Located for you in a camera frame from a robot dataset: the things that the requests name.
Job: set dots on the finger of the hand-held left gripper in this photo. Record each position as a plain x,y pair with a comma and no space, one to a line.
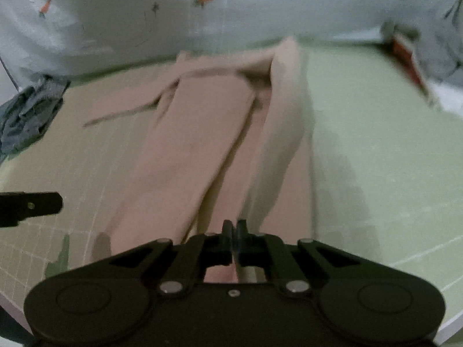
32,206

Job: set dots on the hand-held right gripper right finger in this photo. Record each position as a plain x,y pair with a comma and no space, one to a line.
241,232

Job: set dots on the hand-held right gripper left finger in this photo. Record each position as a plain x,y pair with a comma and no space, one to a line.
227,232

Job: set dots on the blue denim jeans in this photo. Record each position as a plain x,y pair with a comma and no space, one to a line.
29,115

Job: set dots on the green grid cutting mat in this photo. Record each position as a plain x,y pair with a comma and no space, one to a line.
361,133

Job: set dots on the carrot print white sheet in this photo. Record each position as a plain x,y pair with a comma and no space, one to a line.
126,18

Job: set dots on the red white cloth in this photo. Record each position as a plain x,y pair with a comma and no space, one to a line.
407,56

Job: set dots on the grey cloth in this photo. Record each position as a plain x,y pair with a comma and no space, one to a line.
439,43

